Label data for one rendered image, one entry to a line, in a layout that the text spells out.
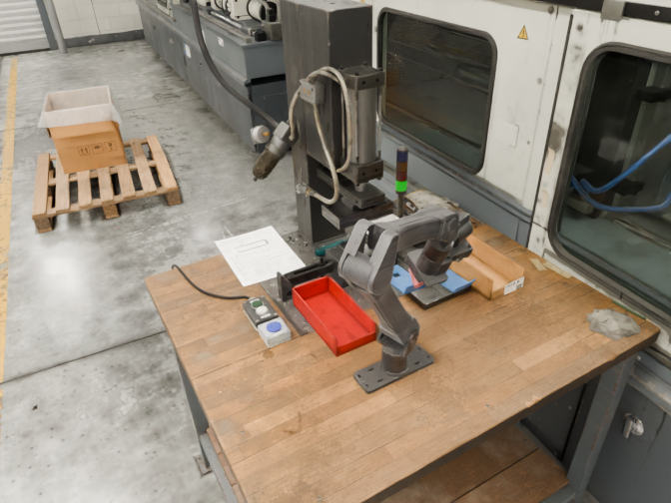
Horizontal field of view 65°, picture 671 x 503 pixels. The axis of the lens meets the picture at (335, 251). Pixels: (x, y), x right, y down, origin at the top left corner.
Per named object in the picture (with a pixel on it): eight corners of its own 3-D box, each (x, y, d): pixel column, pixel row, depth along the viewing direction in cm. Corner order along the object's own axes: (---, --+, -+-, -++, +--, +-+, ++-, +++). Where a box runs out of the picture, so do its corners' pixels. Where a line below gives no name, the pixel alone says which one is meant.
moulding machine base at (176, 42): (144, 46, 878) (130, -20, 825) (205, 39, 915) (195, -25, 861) (254, 164, 461) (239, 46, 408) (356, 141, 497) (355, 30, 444)
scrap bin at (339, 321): (336, 357, 134) (335, 339, 131) (293, 304, 153) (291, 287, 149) (375, 339, 139) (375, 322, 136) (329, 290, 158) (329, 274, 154)
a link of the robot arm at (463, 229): (446, 228, 133) (446, 188, 126) (476, 240, 128) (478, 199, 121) (418, 251, 128) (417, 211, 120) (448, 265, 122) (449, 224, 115)
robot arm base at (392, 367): (350, 351, 124) (367, 370, 119) (419, 322, 133) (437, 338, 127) (351, 376, 129) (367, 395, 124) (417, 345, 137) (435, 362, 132)
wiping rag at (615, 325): (572, 323, 143) (616, 347, 134) (574, 314, 142) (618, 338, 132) (606, 305, 149) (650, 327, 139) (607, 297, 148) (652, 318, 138)
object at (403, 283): (406, 296, 137) (406, 286, 136) (376, 272, 149) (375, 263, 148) (429, 288, 140) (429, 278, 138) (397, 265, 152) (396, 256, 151)
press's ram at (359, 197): (341, 241, 148) (337, 139, 132) (300, 204, 167) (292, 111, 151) (394, 223, 155) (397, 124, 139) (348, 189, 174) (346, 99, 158)
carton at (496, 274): (489, 303, 152) (493, 280, 147) (433, 261, 170) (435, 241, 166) (522, 288, 157) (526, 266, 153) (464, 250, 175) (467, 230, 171)
